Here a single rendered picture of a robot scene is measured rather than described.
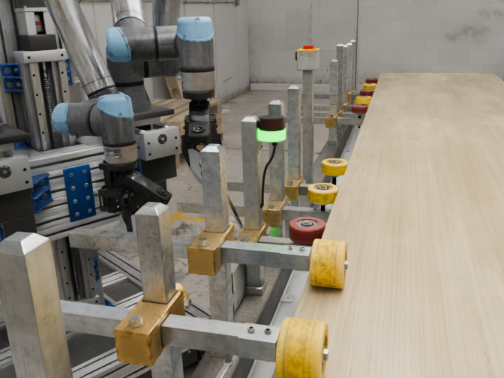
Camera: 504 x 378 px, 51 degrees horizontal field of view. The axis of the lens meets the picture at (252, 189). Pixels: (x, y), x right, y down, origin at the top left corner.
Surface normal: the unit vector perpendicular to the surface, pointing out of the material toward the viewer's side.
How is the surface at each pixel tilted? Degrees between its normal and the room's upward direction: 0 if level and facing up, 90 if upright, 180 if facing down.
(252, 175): 90
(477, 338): 0
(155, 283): 90
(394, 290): 0
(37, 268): 90
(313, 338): 27
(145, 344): 90
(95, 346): 0
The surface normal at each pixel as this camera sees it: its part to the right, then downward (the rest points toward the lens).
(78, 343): -0.03, -0.95
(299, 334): -0.15, -0.70
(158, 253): -0.26, 0.32
